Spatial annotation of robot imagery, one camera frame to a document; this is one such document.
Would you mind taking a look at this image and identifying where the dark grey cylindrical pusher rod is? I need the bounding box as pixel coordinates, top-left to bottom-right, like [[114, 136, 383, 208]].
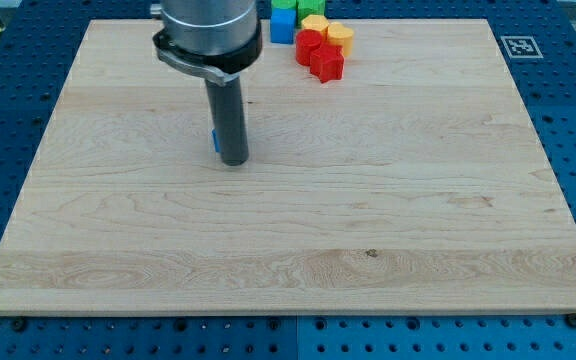
[[205, 78, 249, 166]]

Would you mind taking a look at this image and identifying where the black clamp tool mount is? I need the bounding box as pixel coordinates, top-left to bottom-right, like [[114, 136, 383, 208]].
[[152, 21, 263, 87]]

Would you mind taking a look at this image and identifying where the blue triangle block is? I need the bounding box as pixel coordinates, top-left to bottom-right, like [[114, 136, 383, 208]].
[[211, 129, 220, 153]]

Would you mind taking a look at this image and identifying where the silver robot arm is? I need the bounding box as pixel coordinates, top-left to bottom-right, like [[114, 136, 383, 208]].
[[153, 0, 263, 166]]

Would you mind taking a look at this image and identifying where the blue cube block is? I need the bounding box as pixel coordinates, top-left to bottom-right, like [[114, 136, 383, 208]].
[[270, 8, 297, 44]]

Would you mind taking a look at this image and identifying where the green round block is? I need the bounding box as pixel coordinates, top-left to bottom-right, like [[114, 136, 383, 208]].
[[271, 0, 297, 10]]

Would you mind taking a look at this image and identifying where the red cylinder block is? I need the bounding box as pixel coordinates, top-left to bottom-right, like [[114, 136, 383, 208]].
[[295, 29, 323, 66]]

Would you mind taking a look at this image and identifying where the green square block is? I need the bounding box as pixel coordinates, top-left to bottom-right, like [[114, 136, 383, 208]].
[[296, 0, 326, 23]]

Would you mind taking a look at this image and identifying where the yellow hexagon block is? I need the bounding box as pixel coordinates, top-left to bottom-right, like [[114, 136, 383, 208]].
[[300, 14, 330, 37]]

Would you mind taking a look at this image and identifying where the red star block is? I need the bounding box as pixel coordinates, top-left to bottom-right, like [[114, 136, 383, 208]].
[[310, 43, 345, 83]]

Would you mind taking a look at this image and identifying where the yellow heart block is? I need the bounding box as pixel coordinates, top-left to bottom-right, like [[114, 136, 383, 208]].
[[327, 22, 355, 57]]

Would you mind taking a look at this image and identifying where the wooden board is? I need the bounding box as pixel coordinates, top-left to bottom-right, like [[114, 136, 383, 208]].
[[0, 19, 576, 317]]

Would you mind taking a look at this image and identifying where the white fiducial marker tag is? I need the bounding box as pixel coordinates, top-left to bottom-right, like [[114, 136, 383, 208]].
[[501, 35, 543, 59]]

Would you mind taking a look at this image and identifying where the black board stopper screw left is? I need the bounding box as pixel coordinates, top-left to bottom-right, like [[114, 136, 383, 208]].
[[11, 317, 27, 332]]

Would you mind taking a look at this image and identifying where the black board stopper screw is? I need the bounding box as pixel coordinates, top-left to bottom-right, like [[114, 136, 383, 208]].
[[11, 317, 27, 332], [565, 313, 576, 329]]

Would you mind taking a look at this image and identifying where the black board stopper screw right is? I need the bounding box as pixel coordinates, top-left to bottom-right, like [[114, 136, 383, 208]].
[[565, 313, 576, 329]]

